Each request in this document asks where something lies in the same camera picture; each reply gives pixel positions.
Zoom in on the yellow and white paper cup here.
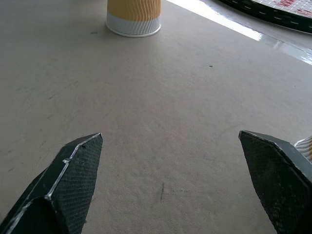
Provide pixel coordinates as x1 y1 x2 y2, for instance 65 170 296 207
105 0 162 38
293 136 312 162

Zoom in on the black badminton racket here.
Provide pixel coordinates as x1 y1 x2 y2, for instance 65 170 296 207
216 0 312 35

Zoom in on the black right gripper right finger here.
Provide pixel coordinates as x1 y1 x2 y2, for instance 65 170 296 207
238 130 312 234

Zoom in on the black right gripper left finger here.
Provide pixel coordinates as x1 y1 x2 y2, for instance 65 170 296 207
0 133 103 234

